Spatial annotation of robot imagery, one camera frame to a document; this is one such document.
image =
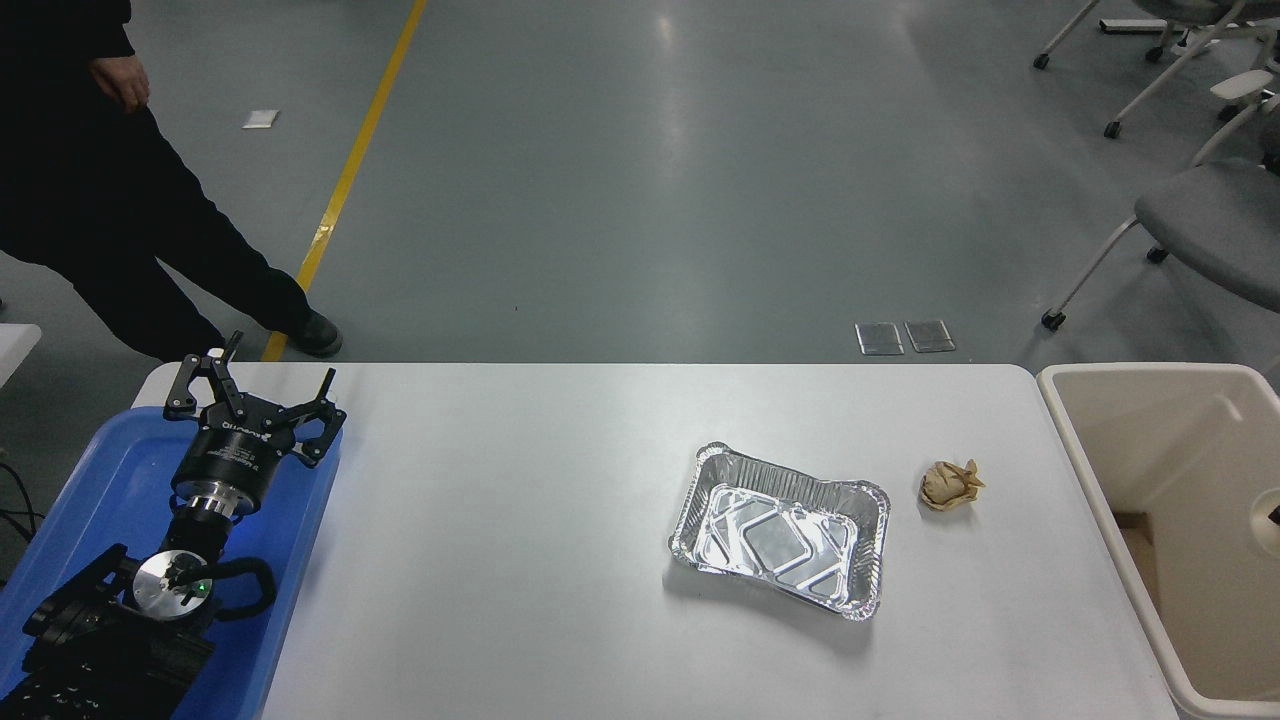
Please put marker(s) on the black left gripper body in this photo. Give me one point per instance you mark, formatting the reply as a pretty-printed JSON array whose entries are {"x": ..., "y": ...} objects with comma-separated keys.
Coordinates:
[{"x": 230, "y": 460}]

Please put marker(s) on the white paper cup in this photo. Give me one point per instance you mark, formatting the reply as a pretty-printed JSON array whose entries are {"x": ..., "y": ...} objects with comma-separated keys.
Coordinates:
[{"x": 1263, "y": 538}]

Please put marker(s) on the person's hand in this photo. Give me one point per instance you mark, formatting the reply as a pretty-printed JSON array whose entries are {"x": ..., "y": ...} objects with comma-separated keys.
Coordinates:
[{"x": 122, "y": 82}]

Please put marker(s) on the blue plastic tray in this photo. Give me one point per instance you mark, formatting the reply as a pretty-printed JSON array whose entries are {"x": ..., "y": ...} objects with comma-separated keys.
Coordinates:
[{"x": 100, "y": 480}]

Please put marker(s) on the person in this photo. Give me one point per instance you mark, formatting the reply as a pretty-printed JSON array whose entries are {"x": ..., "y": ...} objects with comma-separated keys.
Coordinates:
[{"x": 100, "y": 220}]

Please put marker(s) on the white side table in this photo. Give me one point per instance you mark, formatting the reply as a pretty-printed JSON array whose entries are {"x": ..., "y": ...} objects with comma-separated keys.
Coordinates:
[{"x": 15, "y": 345}]

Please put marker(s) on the silver foil tray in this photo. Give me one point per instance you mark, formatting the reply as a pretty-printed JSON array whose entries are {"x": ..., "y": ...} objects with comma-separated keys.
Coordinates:
[{"x": 780, "y": 530}]

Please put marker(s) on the clear floor plate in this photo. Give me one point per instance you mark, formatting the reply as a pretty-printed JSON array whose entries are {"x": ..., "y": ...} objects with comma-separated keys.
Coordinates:
[
  {"x": 930, "y": 336},
  {"x": 879, "y": 338}
]

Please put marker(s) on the crumpled tan paper ball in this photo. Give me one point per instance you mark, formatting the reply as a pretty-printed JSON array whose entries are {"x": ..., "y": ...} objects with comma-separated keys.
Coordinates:
[{"x": 948, "y": 485}]

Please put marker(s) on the large pale bin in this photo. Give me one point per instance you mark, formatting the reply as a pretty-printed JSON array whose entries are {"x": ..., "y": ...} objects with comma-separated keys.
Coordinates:
[{"x": 1180, "y": 450}]

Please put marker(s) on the grey seat office chair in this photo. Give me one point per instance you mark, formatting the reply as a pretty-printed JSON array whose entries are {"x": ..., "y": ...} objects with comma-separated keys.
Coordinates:
[{"x": 1210, "y": 220}]

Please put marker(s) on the white frame office chair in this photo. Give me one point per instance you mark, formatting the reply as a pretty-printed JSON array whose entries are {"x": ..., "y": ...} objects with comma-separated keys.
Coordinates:
[{"x": 1170, "y": 70}]

